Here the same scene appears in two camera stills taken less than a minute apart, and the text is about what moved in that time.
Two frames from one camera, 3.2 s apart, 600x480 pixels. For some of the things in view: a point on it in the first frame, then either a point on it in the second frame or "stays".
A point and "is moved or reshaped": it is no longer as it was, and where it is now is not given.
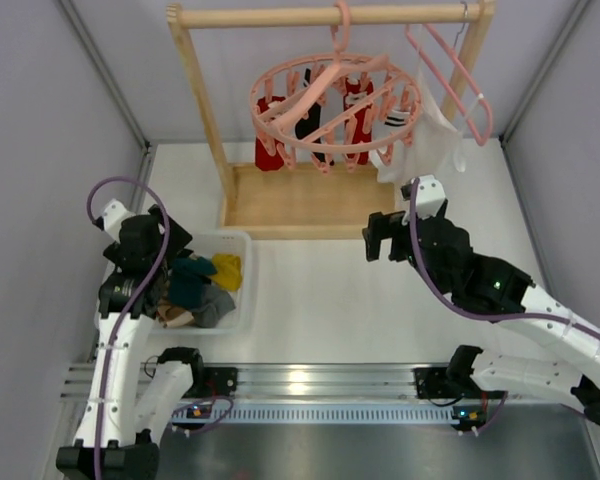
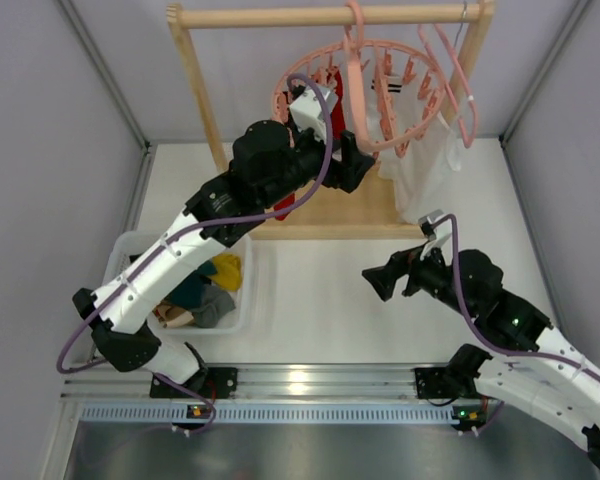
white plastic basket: [214, 244] stays
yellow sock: [229, 271] stays
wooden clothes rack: [264, 203] stays
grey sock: [216, 303] stays
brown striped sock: [171, 316] stays
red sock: [353, 95] → [338, 118]
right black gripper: [397, 237] → [410, 276]
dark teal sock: [185, 283] stays
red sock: [263, 159] is moved or reshaped
